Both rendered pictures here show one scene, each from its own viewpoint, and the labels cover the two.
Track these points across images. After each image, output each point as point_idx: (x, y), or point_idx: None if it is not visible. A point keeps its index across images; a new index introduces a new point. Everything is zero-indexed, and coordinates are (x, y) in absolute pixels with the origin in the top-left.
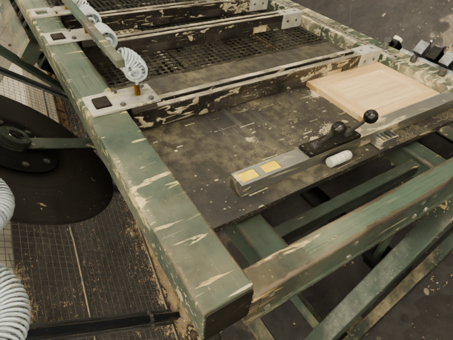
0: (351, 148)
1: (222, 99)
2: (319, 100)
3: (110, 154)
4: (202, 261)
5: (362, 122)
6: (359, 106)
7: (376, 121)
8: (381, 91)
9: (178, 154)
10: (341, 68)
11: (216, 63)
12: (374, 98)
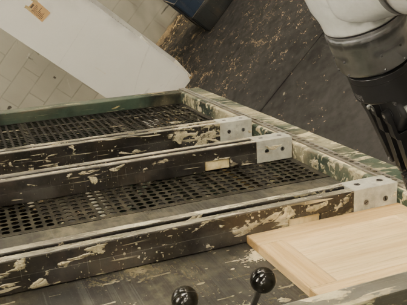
0: None
1: (74, 263)
2: (257, 266)
3: None
4: None
5: (255, 291)
6: (320, 273)
7: (271, 287)
8: (379, 249)
9: None
10: (317, 213)
11: (118, 213)
12: (358, 259)
